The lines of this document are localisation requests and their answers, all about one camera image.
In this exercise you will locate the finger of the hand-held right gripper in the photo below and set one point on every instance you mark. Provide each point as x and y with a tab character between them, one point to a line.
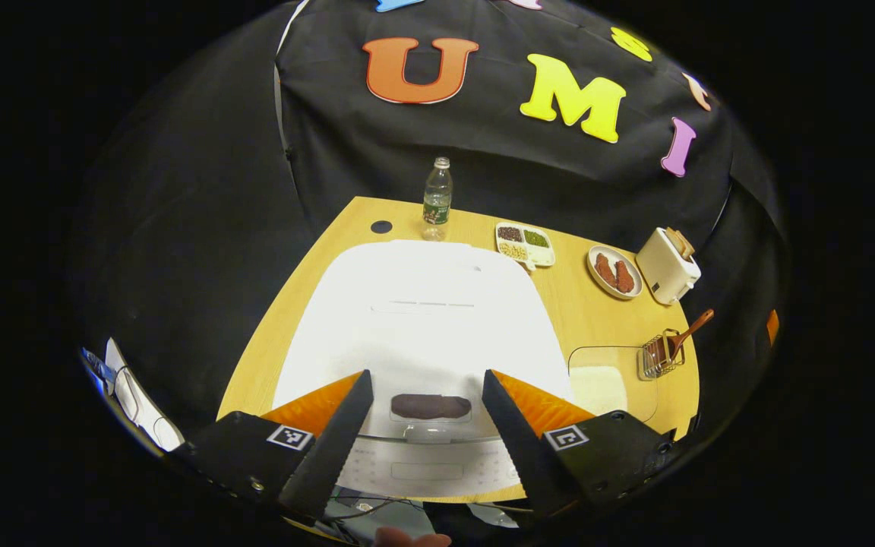
772	327

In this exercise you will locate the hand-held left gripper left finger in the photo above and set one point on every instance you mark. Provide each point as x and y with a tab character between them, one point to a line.
339	456

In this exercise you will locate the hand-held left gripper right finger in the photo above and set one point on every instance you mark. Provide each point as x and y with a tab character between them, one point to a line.
521	456

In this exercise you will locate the brown wooden spoon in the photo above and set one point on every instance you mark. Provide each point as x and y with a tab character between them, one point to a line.
692	328

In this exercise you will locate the white rice cooker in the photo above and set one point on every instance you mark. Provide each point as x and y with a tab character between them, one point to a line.
422	334

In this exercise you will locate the toast slice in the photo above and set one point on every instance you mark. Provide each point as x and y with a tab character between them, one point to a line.
687	241
675	243

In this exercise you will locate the white toaster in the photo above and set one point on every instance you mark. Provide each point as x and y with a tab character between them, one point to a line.
661	273

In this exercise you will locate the brown meat piece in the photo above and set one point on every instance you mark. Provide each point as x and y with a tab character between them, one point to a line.
625	277
606	270

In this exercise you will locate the white round plate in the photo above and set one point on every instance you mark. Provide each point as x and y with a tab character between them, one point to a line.
593	273

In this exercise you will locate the white desk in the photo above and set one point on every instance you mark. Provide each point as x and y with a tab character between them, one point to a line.
141	403

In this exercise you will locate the white divided bean tray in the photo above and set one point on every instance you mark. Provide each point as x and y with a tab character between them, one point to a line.
525	247

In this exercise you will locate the black table grommet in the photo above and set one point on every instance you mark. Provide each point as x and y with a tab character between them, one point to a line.
381	226

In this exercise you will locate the clear plastic water bottle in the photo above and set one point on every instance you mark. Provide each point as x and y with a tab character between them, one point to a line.
437	197

